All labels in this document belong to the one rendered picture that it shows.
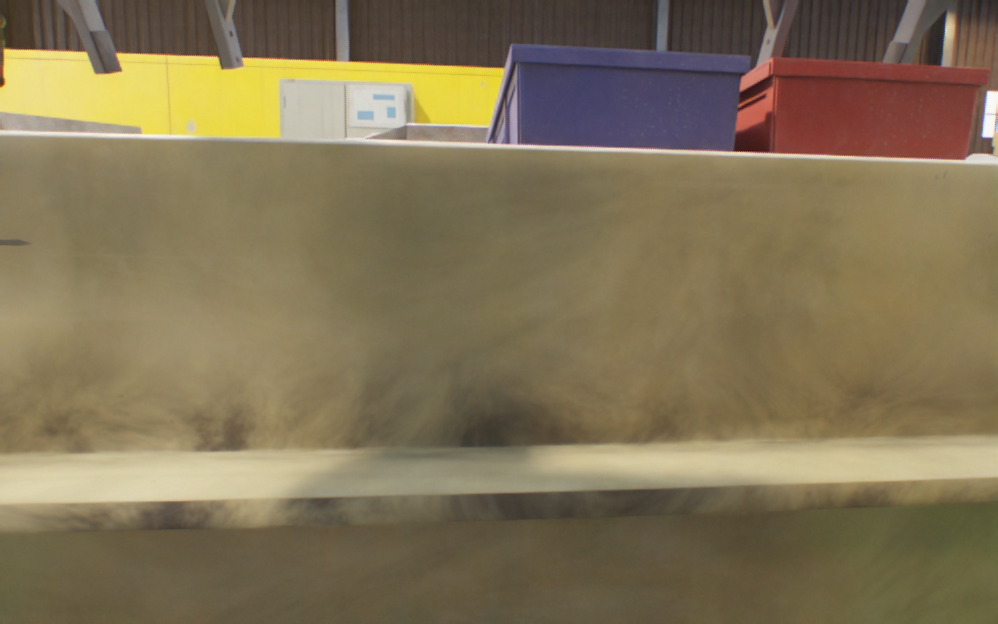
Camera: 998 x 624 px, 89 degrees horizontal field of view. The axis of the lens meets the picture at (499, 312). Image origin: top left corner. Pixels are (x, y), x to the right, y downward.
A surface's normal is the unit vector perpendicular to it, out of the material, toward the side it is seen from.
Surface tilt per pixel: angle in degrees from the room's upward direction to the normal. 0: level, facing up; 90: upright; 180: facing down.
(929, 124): 92
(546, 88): 92
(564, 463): 0
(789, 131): 92
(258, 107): 90
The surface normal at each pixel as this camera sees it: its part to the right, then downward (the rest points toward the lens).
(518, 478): 0.01, -0.99
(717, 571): 0.08, 0.11
